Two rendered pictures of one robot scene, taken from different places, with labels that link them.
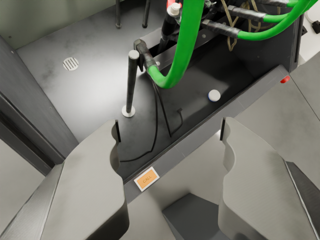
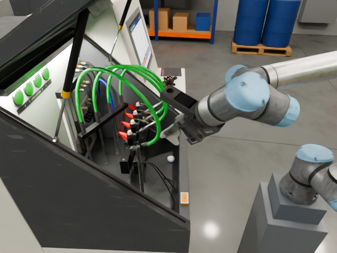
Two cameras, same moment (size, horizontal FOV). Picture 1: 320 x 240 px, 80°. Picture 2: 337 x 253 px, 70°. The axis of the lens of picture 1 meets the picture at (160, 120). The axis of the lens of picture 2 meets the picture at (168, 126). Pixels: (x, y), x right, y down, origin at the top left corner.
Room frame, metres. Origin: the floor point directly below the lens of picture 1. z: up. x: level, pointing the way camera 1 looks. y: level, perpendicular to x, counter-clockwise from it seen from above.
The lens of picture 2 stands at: (-0.56, 0.13, 1.73)
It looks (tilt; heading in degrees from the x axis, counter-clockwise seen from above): 36 degrees down; 348
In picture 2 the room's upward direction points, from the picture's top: straight up
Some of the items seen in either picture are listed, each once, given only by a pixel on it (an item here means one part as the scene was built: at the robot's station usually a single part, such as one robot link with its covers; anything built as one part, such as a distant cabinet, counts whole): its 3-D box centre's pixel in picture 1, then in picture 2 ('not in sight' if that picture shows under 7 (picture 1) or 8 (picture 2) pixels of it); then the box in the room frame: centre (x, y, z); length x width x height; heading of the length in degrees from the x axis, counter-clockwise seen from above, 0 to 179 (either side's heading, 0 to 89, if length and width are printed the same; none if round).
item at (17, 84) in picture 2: not in sight; (47, 57); (0.35, 0.37, 1.43); 0.54 x 0.03 x 0.02; 165
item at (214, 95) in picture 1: (214, 95); (171, 158); (0.36, -0.09, 0.84); 0.04 x 0.04 x 0.01
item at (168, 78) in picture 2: not in sight; (169, 81); (0.96, -0.21, 1.01); 0.23 x 0.11 x 0.06; 165
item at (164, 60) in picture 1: (187, 43); (137, 149); (0.40, 0.08, 0.91); 0.34 x 0.10 x 0.15; 165
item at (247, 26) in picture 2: not in sight; (263, 24); (4.31, -3.02, 0.51); 1.20 x 0.85 x 1.02; 66
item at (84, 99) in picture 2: not in sight; (82, 85); (0.58, 0.31, 1.20); 0.13 x 0.03 x 0.31; 165
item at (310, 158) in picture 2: not in sight; (312, 163); (-0.02, -0.57, 1.07); 0.13 x 0.12 x 0.14; 1
